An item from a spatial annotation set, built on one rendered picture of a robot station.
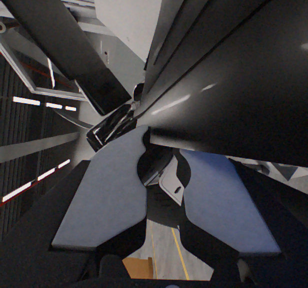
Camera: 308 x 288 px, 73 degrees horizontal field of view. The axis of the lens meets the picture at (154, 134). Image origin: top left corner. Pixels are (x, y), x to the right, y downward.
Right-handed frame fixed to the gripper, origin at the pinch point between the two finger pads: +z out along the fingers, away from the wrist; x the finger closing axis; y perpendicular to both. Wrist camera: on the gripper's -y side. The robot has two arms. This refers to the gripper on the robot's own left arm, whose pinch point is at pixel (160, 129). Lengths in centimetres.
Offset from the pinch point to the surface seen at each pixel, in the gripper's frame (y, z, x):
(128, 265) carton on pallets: 739, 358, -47
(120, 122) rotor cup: 6.9, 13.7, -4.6
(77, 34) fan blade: -2.0, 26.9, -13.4
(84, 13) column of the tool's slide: -4, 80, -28
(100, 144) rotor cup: 8.7, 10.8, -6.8
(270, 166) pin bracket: 15.4, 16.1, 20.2
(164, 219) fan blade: 39.4, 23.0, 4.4
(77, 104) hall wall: 488, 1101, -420
